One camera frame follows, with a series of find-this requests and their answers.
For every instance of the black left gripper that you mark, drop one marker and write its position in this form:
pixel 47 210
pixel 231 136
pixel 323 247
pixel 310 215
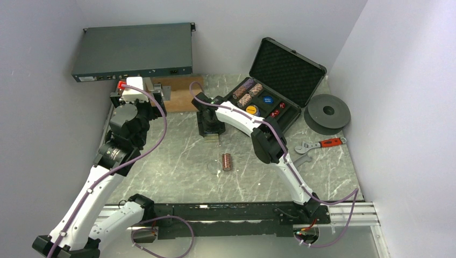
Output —
pixel 154 110

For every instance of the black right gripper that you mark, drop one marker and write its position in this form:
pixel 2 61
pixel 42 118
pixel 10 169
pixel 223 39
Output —
pixel 219 128

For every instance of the Texas Hold'em card box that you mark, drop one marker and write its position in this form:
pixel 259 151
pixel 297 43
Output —
pixel 211 137

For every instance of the red brown chip stack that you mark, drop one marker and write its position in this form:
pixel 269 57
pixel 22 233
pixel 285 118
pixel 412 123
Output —
pixel 226 162

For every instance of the orange blue chip stack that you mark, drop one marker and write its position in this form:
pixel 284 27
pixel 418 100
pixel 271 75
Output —
pixel 246 98

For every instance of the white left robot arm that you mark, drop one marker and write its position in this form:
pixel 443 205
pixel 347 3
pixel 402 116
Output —
pixel 78 234

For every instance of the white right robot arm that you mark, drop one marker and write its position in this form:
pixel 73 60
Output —
pixel 269 145

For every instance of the black poker set case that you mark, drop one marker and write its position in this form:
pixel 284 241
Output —
pixel 287 76

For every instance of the wooden board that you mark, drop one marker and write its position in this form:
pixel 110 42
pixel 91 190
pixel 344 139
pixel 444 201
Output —
pixel 176 93

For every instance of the yellow big blind button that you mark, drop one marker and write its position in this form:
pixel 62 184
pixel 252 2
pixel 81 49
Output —
pixel 253 110

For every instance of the brown purple chip stack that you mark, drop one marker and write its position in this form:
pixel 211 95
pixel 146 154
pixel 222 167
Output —
pixel 238 93

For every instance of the brown white chip stack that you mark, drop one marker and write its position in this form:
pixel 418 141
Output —
pixel 254 90

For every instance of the blue small blind button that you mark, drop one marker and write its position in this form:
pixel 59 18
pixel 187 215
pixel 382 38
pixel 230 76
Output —
pixel 268 100

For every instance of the dark grey round disc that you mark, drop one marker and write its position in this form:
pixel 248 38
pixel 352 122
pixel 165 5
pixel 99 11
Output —
pixel 326 114

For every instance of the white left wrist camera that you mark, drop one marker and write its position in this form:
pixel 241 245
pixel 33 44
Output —
pixel 132 90

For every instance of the grey metal stand bracket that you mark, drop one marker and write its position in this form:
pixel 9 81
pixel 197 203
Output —
pixel 157 87

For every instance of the grey rack network switch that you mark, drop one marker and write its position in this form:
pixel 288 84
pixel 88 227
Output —
pixel 119 52

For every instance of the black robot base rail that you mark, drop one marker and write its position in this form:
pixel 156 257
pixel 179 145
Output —
pixel 281 219

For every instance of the red handled adjustable wrench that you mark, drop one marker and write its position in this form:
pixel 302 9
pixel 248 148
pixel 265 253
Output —
pixel 305 147

